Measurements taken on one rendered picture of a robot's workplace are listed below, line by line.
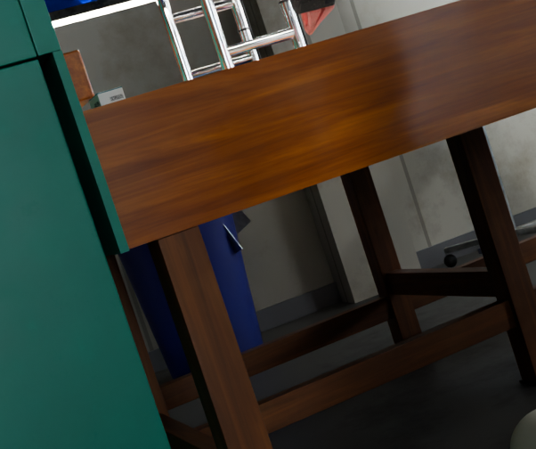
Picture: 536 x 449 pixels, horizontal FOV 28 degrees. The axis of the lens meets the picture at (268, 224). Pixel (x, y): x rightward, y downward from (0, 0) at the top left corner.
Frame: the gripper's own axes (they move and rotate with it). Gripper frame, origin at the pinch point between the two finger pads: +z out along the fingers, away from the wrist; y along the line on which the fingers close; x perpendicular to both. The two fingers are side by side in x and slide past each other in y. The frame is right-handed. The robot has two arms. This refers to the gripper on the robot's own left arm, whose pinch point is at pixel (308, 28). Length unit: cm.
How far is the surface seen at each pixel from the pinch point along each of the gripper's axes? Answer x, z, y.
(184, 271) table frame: 38, 0, 40
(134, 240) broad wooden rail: 34, -4, 45
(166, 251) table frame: 36, -2, 41
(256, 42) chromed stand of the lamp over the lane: -16.2, 14.7, 0.4
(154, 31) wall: -178, 145, -48
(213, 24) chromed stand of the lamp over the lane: -20.1, 11.3, 7.5
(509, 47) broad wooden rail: 27.6, -11.1, -17.6
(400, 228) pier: -88, 193, -111
